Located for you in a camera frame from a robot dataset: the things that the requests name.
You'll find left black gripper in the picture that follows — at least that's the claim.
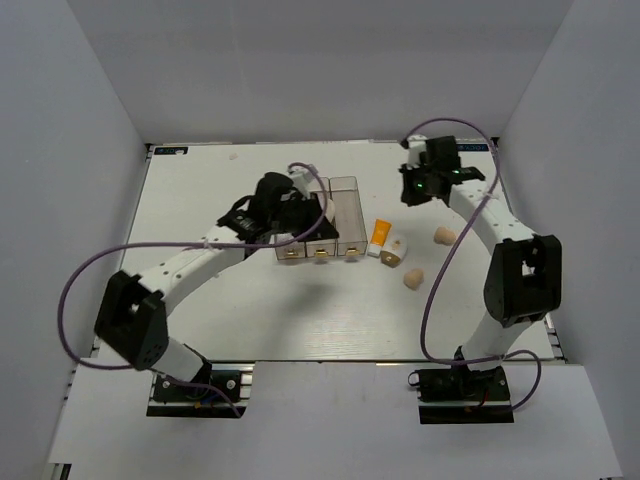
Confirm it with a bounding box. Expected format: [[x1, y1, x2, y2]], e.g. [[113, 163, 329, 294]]
[[270, 193, 340, 243]]

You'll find beige makeup sponge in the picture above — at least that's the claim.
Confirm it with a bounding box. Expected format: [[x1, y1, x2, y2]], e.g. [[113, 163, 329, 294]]
[[433, 226, 457, 246], [403, 268, 424, 291]]

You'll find orange sunscreen tube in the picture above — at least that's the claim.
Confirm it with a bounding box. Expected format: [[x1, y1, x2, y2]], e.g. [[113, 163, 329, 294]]
[[367, 219, 392, 258]]

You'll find white sunscreen bottle gold cap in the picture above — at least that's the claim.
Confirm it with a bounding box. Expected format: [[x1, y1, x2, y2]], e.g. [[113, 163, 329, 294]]
[[380, 233, 408, 268]]

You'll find round beige powder puff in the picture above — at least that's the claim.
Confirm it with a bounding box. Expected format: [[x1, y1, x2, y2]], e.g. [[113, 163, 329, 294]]
[[318, 196, 336, 223]]

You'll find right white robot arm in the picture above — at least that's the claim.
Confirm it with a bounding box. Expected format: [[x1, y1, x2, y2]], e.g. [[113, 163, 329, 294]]
[[400, 136, 562, 399]]

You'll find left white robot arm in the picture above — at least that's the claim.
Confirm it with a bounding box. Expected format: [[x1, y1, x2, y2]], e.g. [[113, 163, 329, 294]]
[[94, 162, 338, 399]]

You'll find left clear organizer bin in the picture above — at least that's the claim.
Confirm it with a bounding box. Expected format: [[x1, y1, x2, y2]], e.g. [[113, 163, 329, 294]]
[[274, 233, 306, 262]]

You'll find clear organizer bin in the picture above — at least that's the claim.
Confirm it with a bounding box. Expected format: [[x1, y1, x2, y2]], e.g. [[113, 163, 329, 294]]
[[274, 233, 306, 262], [304, 177, 336, 259], [329, 176, 367, 257]]

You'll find middle clear organizer bin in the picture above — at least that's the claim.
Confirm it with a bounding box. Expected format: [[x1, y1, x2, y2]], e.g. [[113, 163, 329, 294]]
[[304, 177, 336, 259]]

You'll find right clear organizer bin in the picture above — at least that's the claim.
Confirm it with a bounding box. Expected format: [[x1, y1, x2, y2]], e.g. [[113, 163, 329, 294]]
[[329, 176, 367, 257]]

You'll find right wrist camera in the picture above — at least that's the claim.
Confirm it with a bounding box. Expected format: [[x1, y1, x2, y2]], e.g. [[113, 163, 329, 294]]
[[401, 140, 427, 170]]

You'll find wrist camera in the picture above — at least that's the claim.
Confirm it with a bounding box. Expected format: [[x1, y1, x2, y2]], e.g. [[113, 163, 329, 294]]
[[401, 140, 427, 170], [287, 163, 317, 191]]

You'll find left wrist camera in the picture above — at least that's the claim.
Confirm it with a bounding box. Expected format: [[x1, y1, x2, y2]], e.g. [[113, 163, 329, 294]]
[[287, 163, 317, 191]]

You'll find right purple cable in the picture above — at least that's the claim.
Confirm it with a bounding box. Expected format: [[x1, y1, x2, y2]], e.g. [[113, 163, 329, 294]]
[[403, 117, 543, 414]]

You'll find purple cable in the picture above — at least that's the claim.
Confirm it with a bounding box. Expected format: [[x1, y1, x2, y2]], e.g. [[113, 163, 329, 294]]
[[403, 117, 543, 414], [59, 161, 332, 419]]

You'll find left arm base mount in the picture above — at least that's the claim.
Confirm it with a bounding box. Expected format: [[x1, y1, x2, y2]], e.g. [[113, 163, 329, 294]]
[[146, 363, 254, 419]]

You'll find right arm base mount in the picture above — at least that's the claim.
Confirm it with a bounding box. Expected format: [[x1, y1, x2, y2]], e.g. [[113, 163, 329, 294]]
[[407, 367, 514, 425]]

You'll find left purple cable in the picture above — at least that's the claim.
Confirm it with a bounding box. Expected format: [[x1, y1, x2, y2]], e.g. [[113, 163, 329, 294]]
[[59, 161, 332, 419]]

